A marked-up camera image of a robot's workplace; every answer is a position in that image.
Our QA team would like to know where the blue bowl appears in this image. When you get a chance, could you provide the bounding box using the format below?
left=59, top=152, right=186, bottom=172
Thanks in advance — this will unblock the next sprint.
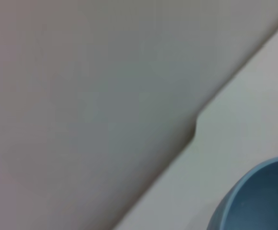
left=205, top=155, right=278, bottom=230

